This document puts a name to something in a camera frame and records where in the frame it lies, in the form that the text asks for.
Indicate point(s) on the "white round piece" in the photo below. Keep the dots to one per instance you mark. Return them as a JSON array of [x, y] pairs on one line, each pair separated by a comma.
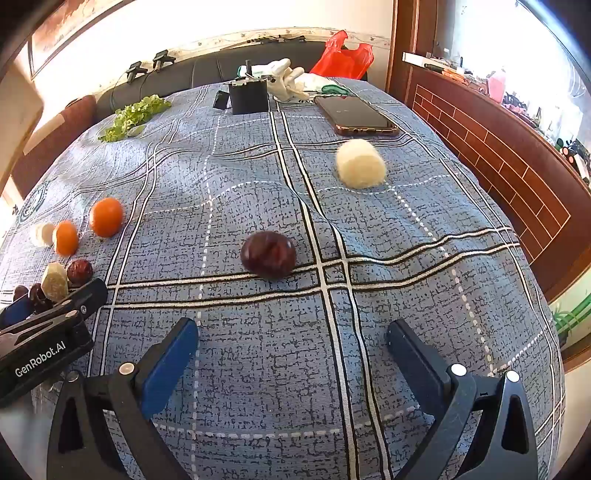
[[41, 233]]

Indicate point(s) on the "beige corn cob piece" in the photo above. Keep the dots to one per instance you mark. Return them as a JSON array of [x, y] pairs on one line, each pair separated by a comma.
[[55, 281]]

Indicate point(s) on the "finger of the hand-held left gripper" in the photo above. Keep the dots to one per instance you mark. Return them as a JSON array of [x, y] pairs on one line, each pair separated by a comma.
[[87, 295], [16, 310]]

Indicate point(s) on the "small orange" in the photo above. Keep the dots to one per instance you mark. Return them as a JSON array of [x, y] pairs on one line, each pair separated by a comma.
[[67, 237]]

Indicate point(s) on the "black leather sofa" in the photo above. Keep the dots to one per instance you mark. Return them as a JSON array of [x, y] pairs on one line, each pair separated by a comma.
[[198, 69]]

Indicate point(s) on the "black box device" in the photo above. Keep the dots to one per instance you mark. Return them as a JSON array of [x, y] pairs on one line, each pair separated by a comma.
[[249, 99]]

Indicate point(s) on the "framed wall painting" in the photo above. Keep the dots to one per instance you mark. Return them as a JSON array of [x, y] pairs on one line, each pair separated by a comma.
[[69, 23]]

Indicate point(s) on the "green plant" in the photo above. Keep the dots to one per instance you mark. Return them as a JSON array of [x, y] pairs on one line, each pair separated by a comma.
[[570, 318]]

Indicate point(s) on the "large orange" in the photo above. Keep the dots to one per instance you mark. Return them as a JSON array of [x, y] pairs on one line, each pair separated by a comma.
[[107, 217]]

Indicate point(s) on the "black clip-on device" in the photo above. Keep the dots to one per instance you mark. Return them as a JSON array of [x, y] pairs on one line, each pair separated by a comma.
[[136, 70], [161, 59]]

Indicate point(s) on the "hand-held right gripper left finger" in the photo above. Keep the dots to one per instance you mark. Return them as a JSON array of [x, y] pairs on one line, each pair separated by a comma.
[[171, 364]]

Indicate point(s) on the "red wrinkled jujube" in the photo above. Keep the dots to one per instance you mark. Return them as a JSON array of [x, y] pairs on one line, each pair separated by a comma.
[[79, 272]]

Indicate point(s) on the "green lettuce leaves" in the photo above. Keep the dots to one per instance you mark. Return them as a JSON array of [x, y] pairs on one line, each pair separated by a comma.
[[134, 114]]

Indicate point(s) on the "blue plaid blanket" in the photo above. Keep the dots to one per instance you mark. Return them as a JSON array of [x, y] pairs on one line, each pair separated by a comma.
[[231, 184]]

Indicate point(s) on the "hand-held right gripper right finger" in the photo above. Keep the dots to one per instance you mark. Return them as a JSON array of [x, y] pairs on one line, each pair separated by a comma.
[[415, 364]]

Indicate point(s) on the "white shelf board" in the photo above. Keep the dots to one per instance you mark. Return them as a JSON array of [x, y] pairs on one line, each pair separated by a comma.
[[422, 58]]

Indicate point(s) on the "wooden brick-pattern partition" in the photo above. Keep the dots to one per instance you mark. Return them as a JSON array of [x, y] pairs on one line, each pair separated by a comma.
[[485, 138]]

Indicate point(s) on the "small black box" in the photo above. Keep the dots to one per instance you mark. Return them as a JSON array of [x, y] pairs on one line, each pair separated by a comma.
[[221, 100]]

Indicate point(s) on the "dark red plum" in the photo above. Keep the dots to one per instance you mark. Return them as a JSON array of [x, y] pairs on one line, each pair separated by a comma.
[[268, 254]]

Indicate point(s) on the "white gloves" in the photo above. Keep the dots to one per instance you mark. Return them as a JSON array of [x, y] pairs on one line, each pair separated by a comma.
[[284, 74]]

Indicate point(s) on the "brown cushion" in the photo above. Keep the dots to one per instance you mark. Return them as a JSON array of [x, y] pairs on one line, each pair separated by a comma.
[[55, 134]]

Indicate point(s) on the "red plastic bag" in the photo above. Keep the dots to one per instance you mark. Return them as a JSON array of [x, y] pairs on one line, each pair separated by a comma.
[[344, 57]]

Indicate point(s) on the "dark jujube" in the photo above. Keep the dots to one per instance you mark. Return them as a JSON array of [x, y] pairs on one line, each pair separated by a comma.
[[21, 293], [38, 295]]

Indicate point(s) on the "black smartphone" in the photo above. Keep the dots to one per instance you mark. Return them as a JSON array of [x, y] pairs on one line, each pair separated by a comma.
[[355, 115]]

